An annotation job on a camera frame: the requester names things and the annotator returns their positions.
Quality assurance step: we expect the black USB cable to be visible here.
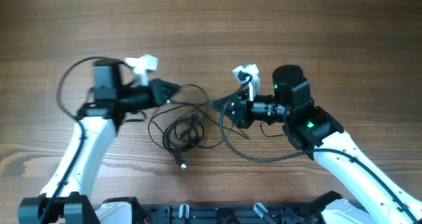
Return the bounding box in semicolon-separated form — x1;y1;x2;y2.
147;83;251;171

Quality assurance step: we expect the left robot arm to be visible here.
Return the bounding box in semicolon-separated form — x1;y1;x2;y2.
17;55;181;223

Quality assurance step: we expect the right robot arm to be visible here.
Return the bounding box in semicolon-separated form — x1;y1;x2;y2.
212;65;421;223

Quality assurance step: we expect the right camera black cable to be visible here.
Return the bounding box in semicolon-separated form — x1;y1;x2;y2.
218;72;419;224

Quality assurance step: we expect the camera black cable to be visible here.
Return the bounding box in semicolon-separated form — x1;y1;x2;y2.
38;55;133;224
218;72;419;224

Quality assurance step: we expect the left camera black cable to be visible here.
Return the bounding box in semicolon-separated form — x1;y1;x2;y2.
38;55;133;224

